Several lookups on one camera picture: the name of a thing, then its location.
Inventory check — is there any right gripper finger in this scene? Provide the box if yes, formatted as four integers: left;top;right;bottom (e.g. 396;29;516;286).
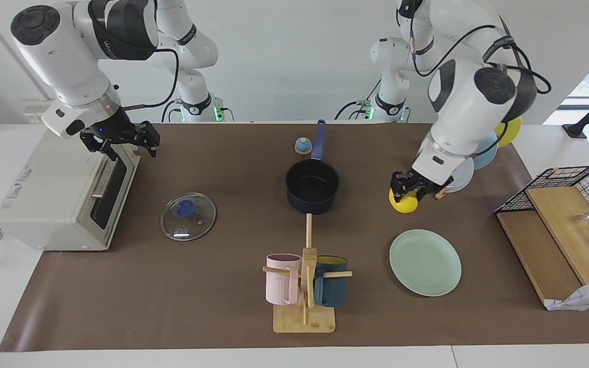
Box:
131;121;161;158
80;130;121;162

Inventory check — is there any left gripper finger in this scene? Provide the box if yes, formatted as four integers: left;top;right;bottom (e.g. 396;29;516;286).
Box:
413;184;441;201
390;172;413;202

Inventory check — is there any glass lid blue knob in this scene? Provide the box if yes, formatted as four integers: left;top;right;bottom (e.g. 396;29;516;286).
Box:
160;192;217;242

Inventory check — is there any grey plate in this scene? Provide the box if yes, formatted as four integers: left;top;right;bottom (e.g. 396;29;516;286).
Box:
447;156;475;193

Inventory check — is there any light blue plate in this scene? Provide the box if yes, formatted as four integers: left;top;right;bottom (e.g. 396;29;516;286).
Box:
471;130;499;170

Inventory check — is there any mint green plate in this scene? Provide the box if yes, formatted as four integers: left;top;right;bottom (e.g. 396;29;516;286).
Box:
389;228;463;297

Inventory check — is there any yellow plate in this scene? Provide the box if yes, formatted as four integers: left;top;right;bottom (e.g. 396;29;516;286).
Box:
496;117;522;149

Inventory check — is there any beige toaster oven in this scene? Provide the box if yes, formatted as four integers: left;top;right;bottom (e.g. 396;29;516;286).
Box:
0;123;142;251

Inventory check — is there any dark blue saucepan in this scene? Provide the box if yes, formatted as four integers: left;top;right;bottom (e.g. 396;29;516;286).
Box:
285;119;341;215

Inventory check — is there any dark teal mug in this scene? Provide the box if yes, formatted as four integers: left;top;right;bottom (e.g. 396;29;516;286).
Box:
313;255;349;308

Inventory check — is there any light wooden shelf board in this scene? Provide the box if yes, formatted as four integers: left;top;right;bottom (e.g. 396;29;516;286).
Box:
525;186;589;287

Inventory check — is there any pink ribbed mug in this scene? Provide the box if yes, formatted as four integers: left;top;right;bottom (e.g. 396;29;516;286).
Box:
265;254;303;306

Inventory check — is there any wooden mug tree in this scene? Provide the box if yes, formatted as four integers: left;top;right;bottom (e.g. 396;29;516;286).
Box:
262;214;353;334

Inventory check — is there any brown table mat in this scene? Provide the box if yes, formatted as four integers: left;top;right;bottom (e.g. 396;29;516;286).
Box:
0;123;589;352

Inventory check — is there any black arm base cable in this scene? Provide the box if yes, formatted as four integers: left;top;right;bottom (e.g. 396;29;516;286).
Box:
334;77;383;121
161;98;185;123

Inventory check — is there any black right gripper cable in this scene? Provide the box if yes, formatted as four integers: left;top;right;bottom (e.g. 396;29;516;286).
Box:
121;49;180;110

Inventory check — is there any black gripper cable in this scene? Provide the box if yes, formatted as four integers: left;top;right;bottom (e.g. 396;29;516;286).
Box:
121;49;180;110
407;0;552;156

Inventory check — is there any white wall socket box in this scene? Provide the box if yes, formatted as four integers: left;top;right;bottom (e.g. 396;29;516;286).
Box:
22;100;55;124

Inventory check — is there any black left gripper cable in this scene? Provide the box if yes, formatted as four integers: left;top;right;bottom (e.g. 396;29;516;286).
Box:
407;0;552;156

